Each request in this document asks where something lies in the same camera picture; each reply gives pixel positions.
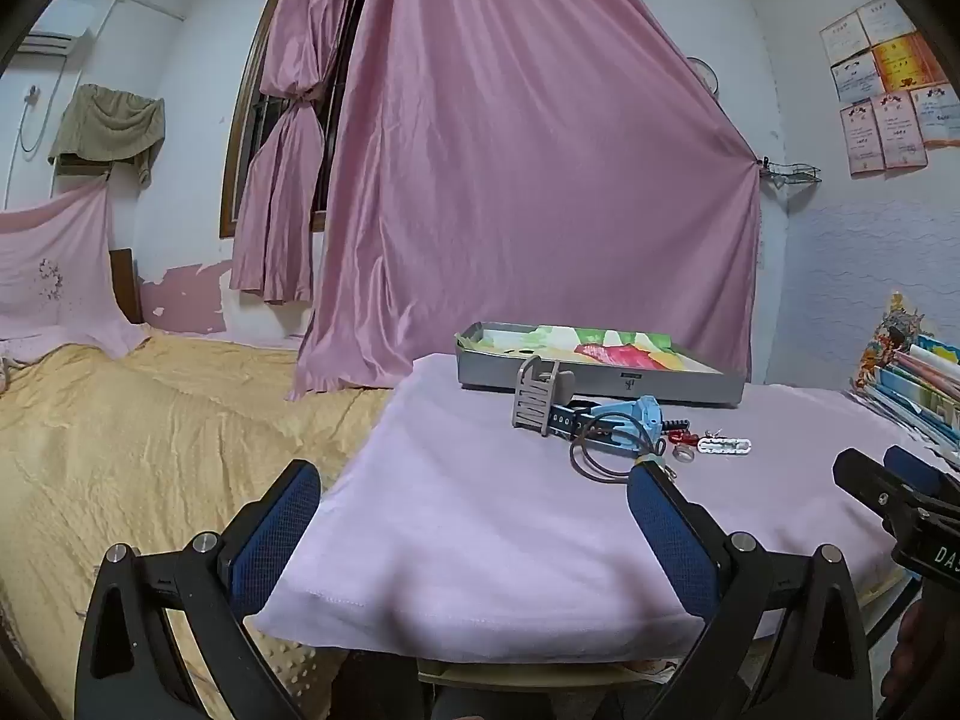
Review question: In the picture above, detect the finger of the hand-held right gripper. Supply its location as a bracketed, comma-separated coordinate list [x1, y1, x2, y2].
[883, 444, 960, 500]
[832, 448, 912, 533]

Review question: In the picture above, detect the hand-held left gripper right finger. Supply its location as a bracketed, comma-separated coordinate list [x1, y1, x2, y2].
[626, 460, 875, 720]

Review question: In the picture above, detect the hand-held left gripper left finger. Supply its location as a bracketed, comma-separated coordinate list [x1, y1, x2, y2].
[75, 459, 323, 720]

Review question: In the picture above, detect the white hair clip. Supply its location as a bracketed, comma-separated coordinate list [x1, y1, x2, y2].
[697, 431, 753, 457]

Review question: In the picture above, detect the blue watch strap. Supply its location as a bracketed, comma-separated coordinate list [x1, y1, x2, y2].
[550, 395, 668, 455]

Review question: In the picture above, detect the grey tray box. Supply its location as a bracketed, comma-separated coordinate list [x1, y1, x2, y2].
[455, 322, 747, 407]

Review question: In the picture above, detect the grey hair claw clip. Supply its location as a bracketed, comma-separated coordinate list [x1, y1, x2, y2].
[512, 355, 577, 430]

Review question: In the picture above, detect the person's right hand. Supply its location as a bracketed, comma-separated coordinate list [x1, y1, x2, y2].
[879, 601, 932, 720]

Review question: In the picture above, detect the stack of colourful books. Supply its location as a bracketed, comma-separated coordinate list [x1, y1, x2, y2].
[851, 292, 960, 466]

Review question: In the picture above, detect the yellow dotted blanket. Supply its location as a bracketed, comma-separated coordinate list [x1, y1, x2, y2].
[0, 330, 398, 720]

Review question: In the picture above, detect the light pink tablecloth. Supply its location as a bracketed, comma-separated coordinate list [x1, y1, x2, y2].
[247, 352, 960, 650]

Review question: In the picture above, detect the colourful paper lining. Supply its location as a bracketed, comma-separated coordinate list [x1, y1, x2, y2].
[469, 324, 721, 376]

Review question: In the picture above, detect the wooden headboard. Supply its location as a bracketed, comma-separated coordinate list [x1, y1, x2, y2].
[110, 249, 143, 325]

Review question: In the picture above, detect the tied pink curtain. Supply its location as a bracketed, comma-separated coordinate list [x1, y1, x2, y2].
[229, 0, 391, 306]

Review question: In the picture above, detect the pink floral cloth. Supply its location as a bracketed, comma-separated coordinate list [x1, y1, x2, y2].
[0, 180, 151, 361]

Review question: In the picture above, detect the large pink curtain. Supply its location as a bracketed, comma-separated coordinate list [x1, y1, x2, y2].
[289, 0, 762, 400]

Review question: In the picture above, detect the olive green cloth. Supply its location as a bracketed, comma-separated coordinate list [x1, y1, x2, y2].
[47, 84, 166, 186]

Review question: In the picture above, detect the white air conditioner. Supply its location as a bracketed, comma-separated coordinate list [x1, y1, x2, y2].
[15, 31, 87, 57]

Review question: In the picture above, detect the wire wall rack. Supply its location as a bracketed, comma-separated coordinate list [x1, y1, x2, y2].
[759, 157, 822, 188]

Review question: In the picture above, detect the group of wall certificates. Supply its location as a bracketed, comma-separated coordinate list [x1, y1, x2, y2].
[819, 0, 960, 177]

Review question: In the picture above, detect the wooden window frame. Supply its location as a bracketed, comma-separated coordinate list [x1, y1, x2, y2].
[220, 0, 331, 239]

